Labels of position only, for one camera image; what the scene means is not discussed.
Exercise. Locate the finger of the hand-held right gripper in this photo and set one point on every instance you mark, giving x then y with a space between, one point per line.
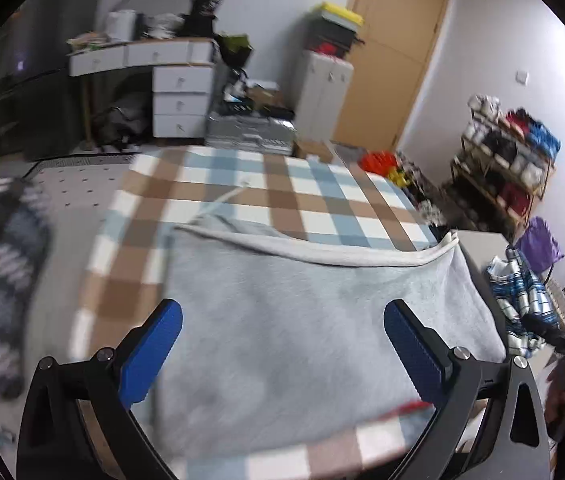
554 339

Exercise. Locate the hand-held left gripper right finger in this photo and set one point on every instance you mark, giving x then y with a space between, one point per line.
415 350

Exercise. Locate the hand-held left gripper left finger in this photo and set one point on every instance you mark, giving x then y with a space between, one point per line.
155 350

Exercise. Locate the grey hoodie with red print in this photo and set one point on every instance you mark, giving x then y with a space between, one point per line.
302 320

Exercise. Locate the blue plaid shirt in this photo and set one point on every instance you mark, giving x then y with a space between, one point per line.
517 295

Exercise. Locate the purple bag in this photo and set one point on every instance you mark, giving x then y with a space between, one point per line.
539 245

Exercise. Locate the grey storage cabinet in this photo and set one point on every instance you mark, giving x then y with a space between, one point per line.
482 247

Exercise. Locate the wooden shoe rack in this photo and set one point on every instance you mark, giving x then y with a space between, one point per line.
544 180

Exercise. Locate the yellow plastic item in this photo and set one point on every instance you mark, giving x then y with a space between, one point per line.
397 177

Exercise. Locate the orange plastic bag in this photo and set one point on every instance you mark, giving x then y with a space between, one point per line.
378 161

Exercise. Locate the collection of sneakers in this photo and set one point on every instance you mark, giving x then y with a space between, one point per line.
507 150

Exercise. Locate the checked tablecloth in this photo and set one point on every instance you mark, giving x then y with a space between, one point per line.
287 180

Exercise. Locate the small cardboard box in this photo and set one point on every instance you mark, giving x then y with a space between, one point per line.
312 150

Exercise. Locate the black backpack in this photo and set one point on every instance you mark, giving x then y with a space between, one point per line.
122 120

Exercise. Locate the silver suitcase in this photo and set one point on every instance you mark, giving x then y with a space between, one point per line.
250 132

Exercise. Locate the white desk with drawers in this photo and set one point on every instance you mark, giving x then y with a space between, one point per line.
177 85

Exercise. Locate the white locker cabinet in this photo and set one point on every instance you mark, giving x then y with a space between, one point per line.
322 95

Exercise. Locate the wooden door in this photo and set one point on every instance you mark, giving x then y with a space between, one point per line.
392 60

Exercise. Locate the green bag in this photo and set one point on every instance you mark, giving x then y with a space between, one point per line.
235 49

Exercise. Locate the dark grey fridge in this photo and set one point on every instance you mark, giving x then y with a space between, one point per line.
32 60

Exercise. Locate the white electric kettle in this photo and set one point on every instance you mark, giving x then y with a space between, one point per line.
120 26

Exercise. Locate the black paper bag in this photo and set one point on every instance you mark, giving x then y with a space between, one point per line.
205 12

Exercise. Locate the yellow shoe box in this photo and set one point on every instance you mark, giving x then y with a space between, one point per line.
338 14

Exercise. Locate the white wall switch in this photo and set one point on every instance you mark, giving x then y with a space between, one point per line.
522 77

